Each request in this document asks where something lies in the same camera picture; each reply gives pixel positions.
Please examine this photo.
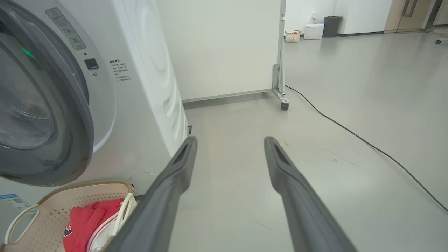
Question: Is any long black floor cable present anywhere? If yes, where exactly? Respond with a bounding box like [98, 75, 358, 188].
[285, 85, 448, 213]

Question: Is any black trash bin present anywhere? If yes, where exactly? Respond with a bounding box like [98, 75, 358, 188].
[322, 15, 343, 38]

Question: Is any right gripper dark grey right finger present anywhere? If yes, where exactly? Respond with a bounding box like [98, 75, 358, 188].
[264, 136, 358, 252]

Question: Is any red and white garment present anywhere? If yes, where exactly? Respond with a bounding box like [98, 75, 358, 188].
[63, 198, 130, 252]

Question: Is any white front-load washing machine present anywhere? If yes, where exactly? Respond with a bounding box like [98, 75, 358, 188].
[0, 0, 193, 224]

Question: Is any black washing machine door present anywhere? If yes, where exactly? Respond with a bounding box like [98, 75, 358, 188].
[0, 0, 95, 187]

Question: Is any white partition panel grey frame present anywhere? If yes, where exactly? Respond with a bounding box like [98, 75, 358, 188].
[156, 0, 291, 111]

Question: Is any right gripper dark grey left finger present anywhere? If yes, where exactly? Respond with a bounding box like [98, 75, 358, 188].
[105, 135, 198, 252]

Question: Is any white storage box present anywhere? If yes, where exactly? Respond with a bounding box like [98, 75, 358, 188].
[303, 23, 325, 40]

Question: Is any cream perforated laundry basket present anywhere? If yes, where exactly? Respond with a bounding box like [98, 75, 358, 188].
[0, 180, 139, 252]

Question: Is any small cream basket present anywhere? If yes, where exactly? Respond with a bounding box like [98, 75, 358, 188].
[284, 30, 302, 43]

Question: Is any brown wooden door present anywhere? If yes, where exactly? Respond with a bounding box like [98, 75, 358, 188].
[384, 0, 436, 34]

